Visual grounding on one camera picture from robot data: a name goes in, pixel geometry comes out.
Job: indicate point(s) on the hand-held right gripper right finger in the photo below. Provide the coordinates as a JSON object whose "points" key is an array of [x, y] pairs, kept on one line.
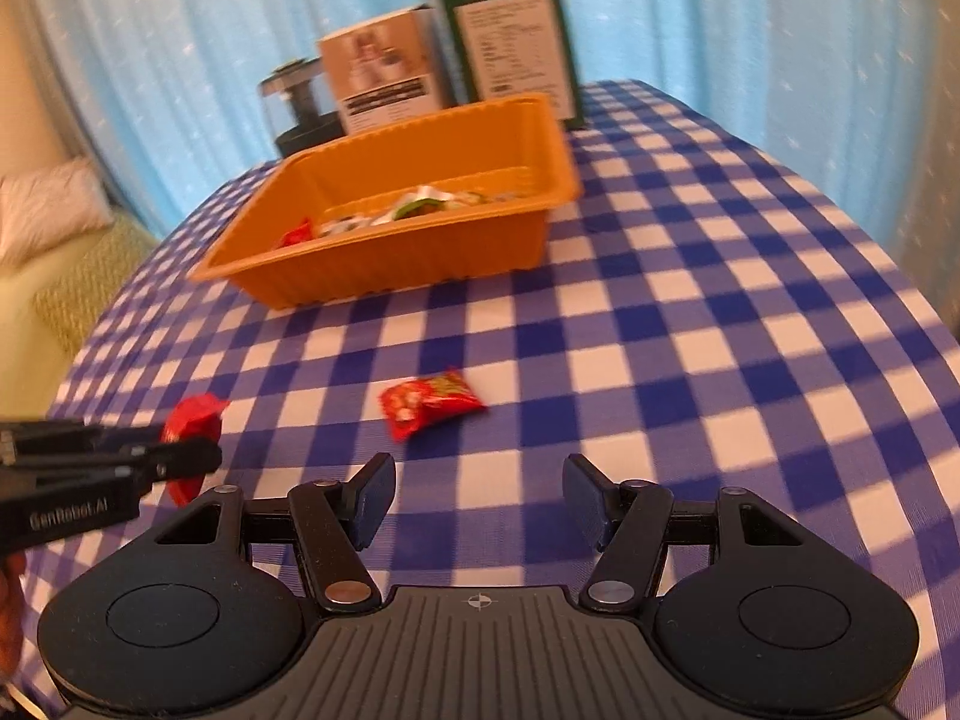
{"points": [[581, 493]]}

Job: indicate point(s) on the light blue star curtain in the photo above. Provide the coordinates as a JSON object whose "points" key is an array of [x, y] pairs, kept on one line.
{"points": [[187, 52]]}

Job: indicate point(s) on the blue white checked tablecloth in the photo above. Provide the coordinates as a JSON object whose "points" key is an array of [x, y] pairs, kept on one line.
{"points": [[675, 315]]}

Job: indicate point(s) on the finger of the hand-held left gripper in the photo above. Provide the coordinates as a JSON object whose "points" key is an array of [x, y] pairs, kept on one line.
{"points": [[82, 435], [187, 459]]}

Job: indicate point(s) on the red green printed snack packet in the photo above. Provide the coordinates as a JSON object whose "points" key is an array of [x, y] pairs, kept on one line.
{"points": [[427, 401]]}

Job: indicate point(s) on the small white snack packet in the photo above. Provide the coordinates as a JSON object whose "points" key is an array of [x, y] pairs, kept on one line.
{"points": [[429, 193]]}

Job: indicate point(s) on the orange plastic tray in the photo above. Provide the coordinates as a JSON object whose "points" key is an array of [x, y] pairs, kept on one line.
{"points": [[420, 255]]}

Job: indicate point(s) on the plain red foil snack packet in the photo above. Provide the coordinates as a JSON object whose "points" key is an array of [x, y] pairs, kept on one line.
{"points": [[195, 420]]}

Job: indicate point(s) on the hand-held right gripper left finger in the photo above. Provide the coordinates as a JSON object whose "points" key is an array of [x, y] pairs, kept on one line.
{"points": [[375, 496]]}

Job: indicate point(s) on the green patterned sofa cushion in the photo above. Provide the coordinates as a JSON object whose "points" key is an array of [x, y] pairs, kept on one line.
{"points": [[97, 277]]}

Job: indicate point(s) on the red snack packet white label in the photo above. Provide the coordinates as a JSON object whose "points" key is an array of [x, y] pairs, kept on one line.
{"points": [[296, 234]]}

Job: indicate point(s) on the dark green glass humidifier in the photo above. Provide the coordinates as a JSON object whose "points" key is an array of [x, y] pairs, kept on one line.
{"points": [[300, 101]]}

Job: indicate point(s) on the green wrapped candy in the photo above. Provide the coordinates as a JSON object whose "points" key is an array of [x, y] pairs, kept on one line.
{"points": [[416, 207]]}

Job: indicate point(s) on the white humidifier carton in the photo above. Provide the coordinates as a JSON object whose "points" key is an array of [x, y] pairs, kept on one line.
{"points": [[382, 67]]}

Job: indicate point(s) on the white pillow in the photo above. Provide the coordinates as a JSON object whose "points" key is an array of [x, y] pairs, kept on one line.
{"points": [[52, 202]]}

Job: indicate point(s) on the person's left hand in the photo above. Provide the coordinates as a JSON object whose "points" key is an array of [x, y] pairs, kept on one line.
{"points": [[9, 607]]}

